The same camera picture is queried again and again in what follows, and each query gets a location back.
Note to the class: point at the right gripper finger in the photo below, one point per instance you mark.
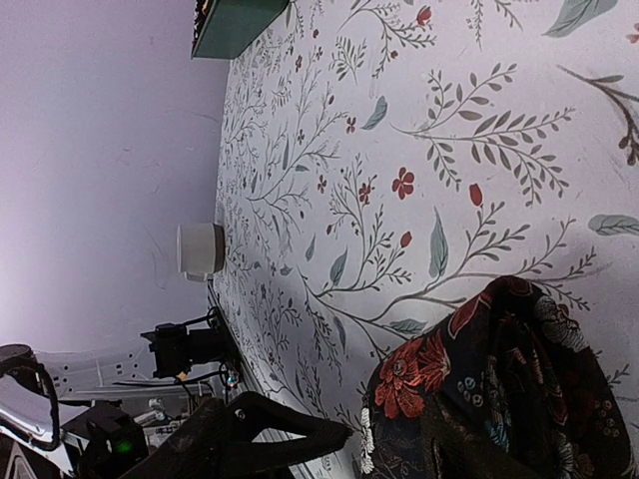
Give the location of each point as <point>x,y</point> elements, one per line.
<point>250,437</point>

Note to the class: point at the dark floral necktie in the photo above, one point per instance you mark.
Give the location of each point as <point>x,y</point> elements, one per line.
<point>505,387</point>

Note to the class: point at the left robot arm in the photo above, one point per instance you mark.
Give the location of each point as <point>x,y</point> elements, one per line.
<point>44,437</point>

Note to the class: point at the cream ceramic mug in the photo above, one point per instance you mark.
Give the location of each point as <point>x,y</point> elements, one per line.
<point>201,251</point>

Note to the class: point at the floral patterned table mat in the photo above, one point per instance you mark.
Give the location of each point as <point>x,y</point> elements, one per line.
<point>383,162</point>

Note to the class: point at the green divided organizer box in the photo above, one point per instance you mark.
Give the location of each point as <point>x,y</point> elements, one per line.
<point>224,29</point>

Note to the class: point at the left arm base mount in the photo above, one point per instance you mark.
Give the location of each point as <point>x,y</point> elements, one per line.
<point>178,347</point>

